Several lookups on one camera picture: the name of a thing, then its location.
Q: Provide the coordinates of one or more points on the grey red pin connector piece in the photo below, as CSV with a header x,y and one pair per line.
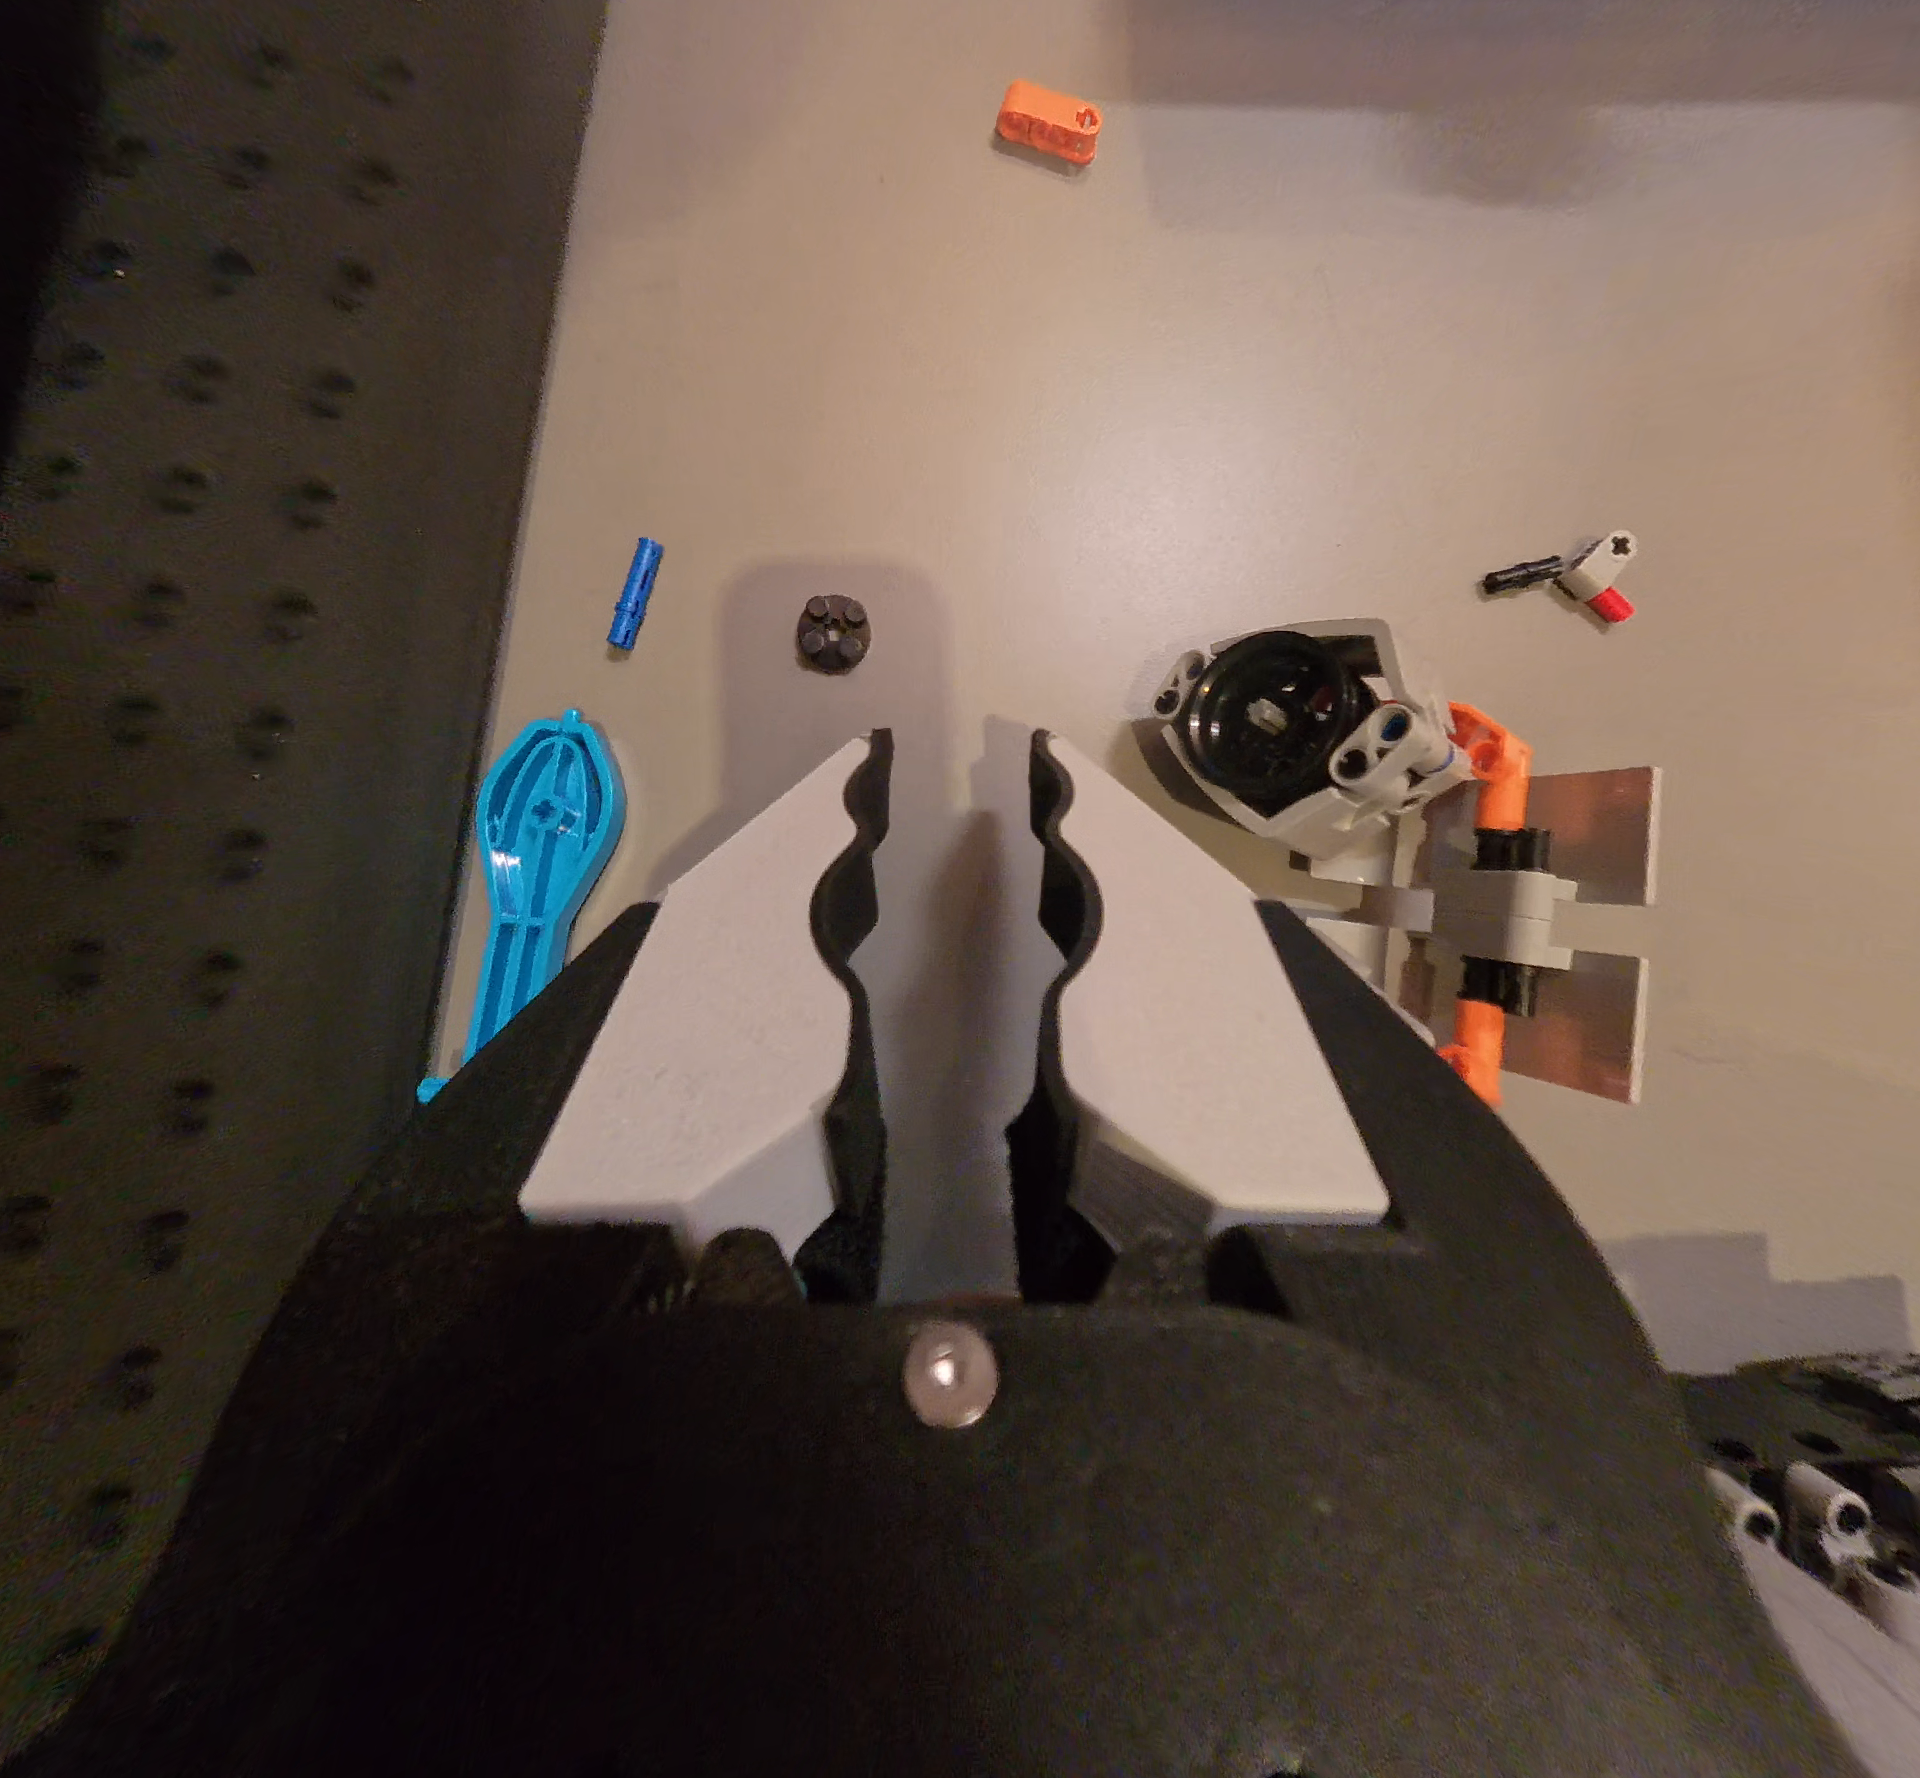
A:
x,y
1599,570

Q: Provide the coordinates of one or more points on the large grey orange toy vehicle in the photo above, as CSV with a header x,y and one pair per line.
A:
x,y
1831,1538

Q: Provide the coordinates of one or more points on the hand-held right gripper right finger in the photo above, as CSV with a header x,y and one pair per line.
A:
x,y
1198,1044

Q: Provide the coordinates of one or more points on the black round stud piece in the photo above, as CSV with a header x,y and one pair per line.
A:
x,y
836,632

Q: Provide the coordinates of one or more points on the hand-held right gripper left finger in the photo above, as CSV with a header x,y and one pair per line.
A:
x,y
705,1044

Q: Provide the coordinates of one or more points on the small orange toy beam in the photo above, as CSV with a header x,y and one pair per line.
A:
x,y
1048,120

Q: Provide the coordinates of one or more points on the light blue brick separator tool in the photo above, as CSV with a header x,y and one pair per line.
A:
x,y
548,818

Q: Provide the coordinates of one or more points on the grey orange twin-motor toy assembly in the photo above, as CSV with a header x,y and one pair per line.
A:
x,y
1351,803

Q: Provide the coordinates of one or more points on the blue toy pin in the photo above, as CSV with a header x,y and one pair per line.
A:
x,y
636,593

